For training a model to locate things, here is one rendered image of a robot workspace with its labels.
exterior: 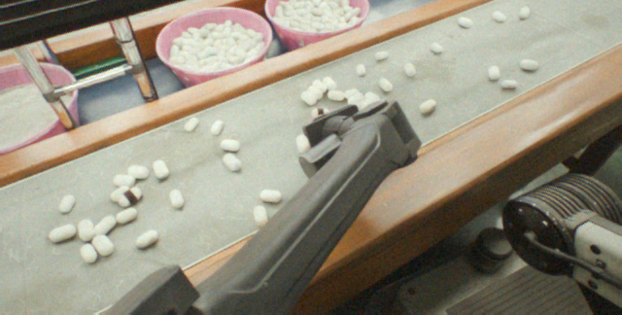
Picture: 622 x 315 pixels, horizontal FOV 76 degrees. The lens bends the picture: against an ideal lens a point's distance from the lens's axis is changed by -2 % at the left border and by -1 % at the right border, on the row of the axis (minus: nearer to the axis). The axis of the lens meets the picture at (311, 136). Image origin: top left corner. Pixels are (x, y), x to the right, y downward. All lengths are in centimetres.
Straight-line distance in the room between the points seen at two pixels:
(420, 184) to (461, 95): 28
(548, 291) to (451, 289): 20
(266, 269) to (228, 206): 39
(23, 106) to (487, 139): 92
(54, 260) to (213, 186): 25
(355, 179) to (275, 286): 14
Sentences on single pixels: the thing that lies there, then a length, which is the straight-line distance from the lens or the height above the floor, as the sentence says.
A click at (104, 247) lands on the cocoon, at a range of 67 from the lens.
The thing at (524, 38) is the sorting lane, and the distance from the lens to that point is 113.
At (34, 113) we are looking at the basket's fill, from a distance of 98.
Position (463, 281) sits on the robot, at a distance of 94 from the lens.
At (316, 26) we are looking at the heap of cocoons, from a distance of 104.
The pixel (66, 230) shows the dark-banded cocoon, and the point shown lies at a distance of 71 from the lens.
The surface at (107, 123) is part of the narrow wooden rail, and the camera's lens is 83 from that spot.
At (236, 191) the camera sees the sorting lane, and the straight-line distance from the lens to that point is 69.
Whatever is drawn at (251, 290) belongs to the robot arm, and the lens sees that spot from 28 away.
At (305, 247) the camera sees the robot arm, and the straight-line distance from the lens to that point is 31.
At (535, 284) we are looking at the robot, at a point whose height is 48.
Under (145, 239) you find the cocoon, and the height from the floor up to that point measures 76.
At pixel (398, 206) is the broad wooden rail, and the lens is 64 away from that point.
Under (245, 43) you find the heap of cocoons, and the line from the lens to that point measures 98.
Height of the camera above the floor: 129
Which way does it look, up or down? 48 degrees down
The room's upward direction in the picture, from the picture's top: straight up
